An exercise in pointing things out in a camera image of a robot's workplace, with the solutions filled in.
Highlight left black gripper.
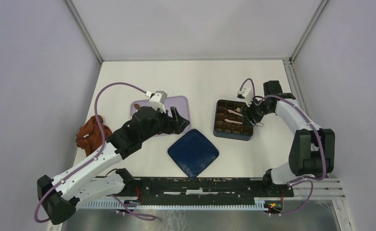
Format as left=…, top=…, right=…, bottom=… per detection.
left=141, top=105, right=190, bottom=142

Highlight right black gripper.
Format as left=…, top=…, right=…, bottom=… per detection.
left=240, top=96, right=272, bottom=128

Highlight pink tongs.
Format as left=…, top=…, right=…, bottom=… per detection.
left=224, top=109, right=243, bottom=125

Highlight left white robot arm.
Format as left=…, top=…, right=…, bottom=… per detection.
left=34, top=106, right=190, bottom=225

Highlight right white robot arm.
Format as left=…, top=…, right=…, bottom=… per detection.
left=237, top=80, right=335, bottom=196

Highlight purple chocolate tray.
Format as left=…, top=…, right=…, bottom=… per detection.
left=130, top=96, right=191, bottom=121

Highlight blue tin chocolate box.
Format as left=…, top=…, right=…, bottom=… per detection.
left=213, top=100, right=253, bottom=141

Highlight blue tin lid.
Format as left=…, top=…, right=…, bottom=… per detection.
left=167, top=129, right=220, bottom=178

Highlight brown crumpled cloth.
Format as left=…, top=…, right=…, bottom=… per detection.
left=76, top=116, right=103, bottom=157

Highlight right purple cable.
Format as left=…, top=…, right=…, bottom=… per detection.
left=238, top=78, right=328, bottom=216

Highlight purple cable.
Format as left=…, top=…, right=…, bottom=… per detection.
left=238, top=78, right=328, bottom=216
left=34, top=82, right=158, bottom=223

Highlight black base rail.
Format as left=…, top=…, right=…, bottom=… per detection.
left=116, top=177, right=294, bottom=206

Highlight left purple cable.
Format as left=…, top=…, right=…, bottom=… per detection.
left=34, top=82, right=158, bottom=223

